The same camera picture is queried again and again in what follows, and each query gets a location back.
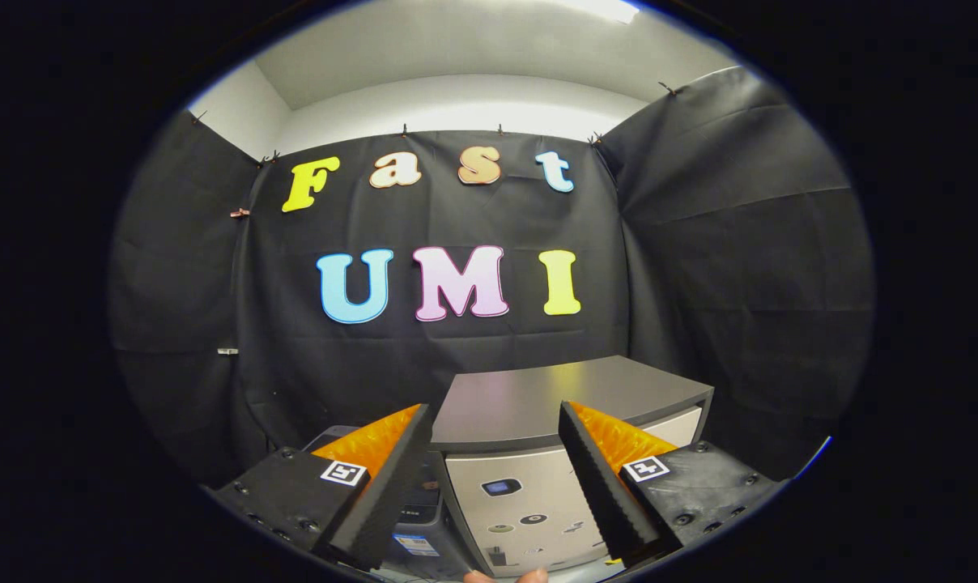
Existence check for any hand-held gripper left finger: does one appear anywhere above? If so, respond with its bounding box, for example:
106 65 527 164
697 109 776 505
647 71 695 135
202 403 433 572

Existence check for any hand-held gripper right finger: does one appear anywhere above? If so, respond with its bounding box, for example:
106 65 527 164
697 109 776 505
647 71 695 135
557 400 784 569

